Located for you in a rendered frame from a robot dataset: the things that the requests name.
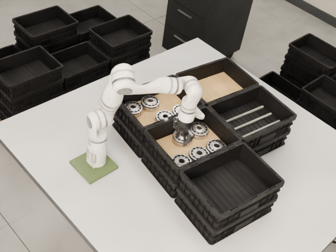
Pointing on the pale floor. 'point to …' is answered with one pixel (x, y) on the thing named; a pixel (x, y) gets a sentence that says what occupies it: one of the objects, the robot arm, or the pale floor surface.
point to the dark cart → (207, 23)
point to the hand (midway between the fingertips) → (181, 139)
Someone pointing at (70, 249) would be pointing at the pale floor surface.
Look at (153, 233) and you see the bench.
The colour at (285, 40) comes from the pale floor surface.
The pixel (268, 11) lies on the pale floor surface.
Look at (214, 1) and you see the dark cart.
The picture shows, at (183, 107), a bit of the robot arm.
